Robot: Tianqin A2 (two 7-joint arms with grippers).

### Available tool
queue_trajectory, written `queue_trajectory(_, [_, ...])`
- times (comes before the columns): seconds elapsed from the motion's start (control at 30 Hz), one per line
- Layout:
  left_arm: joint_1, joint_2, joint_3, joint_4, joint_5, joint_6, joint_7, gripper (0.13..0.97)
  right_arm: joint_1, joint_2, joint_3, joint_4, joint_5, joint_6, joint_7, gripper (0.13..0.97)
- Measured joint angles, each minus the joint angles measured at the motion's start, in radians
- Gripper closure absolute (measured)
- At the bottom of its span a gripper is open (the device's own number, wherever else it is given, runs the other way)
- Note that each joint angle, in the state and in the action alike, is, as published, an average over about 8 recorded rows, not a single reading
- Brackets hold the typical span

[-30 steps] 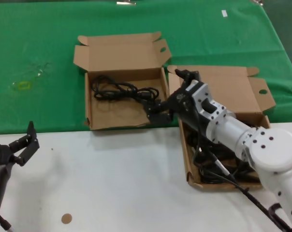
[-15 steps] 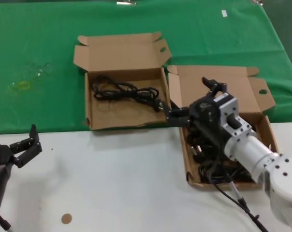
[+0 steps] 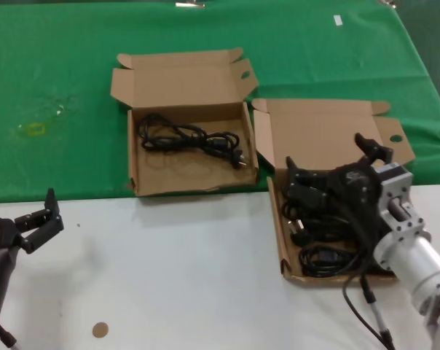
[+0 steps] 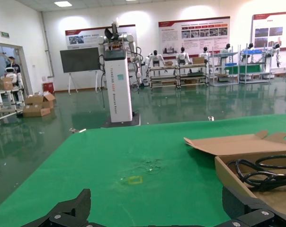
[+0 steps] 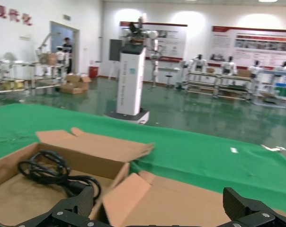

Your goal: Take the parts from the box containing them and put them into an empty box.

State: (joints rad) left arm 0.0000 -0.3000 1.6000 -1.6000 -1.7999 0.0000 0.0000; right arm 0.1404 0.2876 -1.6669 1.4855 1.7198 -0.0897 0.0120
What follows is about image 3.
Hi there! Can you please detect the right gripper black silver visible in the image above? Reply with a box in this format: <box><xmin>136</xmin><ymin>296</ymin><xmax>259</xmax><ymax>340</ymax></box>
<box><xmin>285</xmin><ymin>133</ymin><xmax>431</xmax><ymax>252</ymax></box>

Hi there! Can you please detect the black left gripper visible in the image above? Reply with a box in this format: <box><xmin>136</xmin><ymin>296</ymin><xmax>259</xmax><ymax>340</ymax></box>
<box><xmin>0</xmin><ymin>187</ymin><xmax>65</xmax><ymax>255</ymax></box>

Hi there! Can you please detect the cardboard box with round hole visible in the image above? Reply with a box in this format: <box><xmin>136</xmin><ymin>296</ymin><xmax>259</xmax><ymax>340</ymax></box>
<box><xmin>251</xmin><ymin>97</ymin><xmax>417</xmax><ymax>284</ymax></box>

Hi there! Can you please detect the cardboard box with oval hole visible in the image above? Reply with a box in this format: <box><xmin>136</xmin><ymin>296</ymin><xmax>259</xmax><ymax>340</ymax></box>
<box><xmin>109</xmin><ymin>47</ymin><xmax>260</xmax><ymax>198</ymax></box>

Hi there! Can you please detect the green table cloth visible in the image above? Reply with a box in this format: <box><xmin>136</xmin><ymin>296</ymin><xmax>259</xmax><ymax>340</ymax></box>
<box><xmin>0</xmin><ymin>0</ymin><xmax>440</xmax><ymax>203</ymax></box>

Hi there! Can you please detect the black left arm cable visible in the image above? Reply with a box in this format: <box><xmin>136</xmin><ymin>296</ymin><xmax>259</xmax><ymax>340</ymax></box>
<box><xmin>0</xmin><ymin>322</ymin><xmax>23</xmax><ymax>350</ymax></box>

